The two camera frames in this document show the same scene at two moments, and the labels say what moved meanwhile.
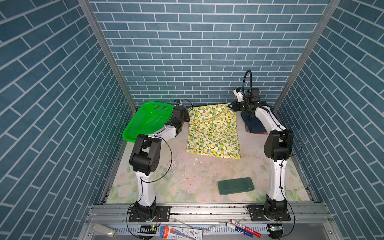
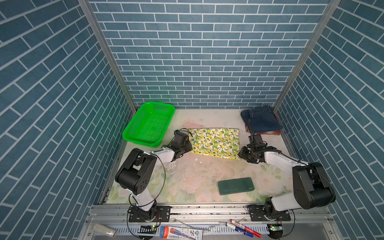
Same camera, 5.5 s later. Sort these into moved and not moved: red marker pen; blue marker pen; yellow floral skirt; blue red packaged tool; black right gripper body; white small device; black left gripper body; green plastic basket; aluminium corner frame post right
Moved: yellow floral skirt; black right gripper body; black left gripper body
Not moved: blue red packaged tool; green plastic basket; white small device; blue marker pen; red marker pen; aluminium corner frame post right
